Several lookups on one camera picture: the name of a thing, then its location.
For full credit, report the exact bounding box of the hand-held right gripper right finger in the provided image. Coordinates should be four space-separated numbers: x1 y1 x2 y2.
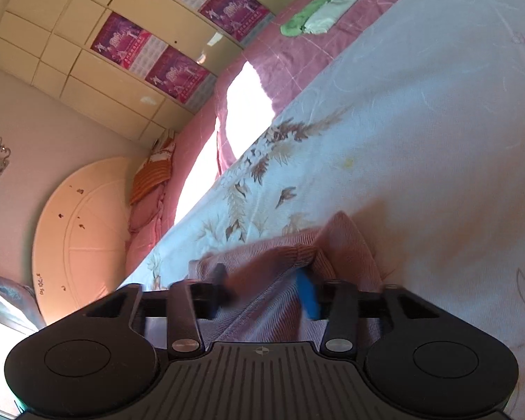
296 268 449 356

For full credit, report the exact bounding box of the striped pillow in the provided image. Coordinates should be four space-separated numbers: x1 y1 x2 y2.
129 129 178 204

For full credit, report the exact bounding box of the curved wooden headboard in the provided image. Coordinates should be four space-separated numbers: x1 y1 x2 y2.
31 156 134 327

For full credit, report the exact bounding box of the green cloth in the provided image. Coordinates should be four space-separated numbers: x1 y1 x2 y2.
280 0 335 36

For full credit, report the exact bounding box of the pink bed cover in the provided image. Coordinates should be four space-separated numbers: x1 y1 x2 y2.
125 0 407 272

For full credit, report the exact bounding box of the pale folded cloth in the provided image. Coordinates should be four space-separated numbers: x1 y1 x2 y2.
304 0 366 35

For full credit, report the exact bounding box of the pink sweater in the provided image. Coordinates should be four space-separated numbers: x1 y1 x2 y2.
188 211 386 346

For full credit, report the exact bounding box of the cream wardrobe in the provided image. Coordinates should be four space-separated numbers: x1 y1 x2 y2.
0 0 307 141

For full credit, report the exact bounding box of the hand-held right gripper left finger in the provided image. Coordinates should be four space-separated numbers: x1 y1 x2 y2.
76 265 232 357

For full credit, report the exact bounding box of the floral bed sheet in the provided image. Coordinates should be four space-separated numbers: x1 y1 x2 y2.
131 0 525 420

